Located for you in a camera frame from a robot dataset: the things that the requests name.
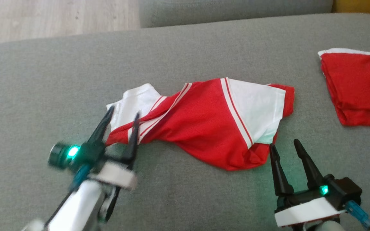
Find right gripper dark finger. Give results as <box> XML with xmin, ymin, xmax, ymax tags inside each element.
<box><xmin>270</xmin><ymin>144</ymin><xmax>294</xmax><ymax>197</ymax></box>
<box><xmin>295</xmin><ymin>140</ymin><xmax>324</xmax><ymax>190</ymax></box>

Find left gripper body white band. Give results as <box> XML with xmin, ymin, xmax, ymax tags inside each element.
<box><xmin>76</xmin><ymin>141</ymin><xmax>138</xmax><ymax>190</ymax></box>

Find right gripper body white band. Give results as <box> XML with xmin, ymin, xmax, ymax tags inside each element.
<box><xmin>274</xmin><ymin>188</ymin><xmax>346</xmax><ymax>228</ymax></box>

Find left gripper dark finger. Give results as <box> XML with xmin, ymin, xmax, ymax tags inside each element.
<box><xmin>121</xmin><ymin>112</ymin><xmax>140</xmax><ymax>162</ymax></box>
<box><xmin>87</xmin><ymin>107</ymin><xmax>115</xmax><ymax>145</ymax></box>

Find red white basketball jersey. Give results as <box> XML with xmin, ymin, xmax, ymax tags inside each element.
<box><xmin>106</xmin><ymin>77</ymin><xmax>295</xmax><ymax>171</ymax></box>

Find red shorts white stripes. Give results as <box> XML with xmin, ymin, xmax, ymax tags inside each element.
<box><xmin>318</xmin><ymin>48</ymin><xmax>370</xmax><ymax>126</ymax></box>

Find grey sofa seat cushion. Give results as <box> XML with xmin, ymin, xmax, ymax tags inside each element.
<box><xmin>0</xmin><ymin>13</ymin><xmax>370</xmax><ymax>231</ymax></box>

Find grey sofa side cushion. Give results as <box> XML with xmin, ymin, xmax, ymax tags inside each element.
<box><xmin>139</xmin><ymin>0</ymin><xmax>333</xmax><ymax>28</ymax></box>

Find yellow cushion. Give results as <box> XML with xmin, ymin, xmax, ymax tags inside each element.
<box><xmin>332</xmin><ymin>0</ymin><xmax>370</xmax><ymax>20</ymax></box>

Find left arm cable blue plug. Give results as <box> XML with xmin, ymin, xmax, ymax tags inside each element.
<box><xmin>44</xmin><ymin>164</ymin><xmax>91</xmax><ymax>230</ymax></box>

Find arm cable blue plug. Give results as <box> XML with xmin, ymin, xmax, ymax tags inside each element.
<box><xmin>44</xmin><ymin>164</ymin><xmax>91</xmax><ymax>230</ymax></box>
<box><xmin>345</xmin><ymin>201</ymin><xmax>370</xmax><ymax>230</ymax></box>

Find right arm cable blue plug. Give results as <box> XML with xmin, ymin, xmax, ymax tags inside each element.
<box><xmin>345</xmin><ymin>201</ymin><xmax>370</xmax><ymax>230</ymax></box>

